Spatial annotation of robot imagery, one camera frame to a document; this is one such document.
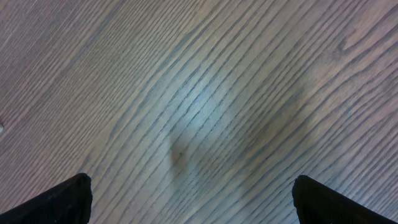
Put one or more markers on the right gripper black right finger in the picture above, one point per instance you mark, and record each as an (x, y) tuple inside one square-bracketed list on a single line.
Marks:
[(316, 203)]

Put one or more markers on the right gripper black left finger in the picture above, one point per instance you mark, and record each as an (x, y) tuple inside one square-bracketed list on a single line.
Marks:
[(68, 202)]

